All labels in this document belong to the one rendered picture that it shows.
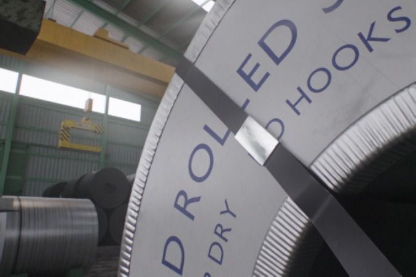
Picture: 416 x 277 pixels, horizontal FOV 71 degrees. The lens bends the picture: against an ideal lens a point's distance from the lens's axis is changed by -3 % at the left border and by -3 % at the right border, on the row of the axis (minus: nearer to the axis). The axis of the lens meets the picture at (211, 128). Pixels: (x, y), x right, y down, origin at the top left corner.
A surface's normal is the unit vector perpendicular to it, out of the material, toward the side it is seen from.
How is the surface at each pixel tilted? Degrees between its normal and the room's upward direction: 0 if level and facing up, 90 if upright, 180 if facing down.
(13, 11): 93
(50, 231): 78
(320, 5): 90
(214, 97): 89
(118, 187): 90
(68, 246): 101
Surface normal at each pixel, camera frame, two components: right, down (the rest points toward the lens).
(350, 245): -0.85, -0.35
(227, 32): -0.73, -0.18
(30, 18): 0.69, -0.19
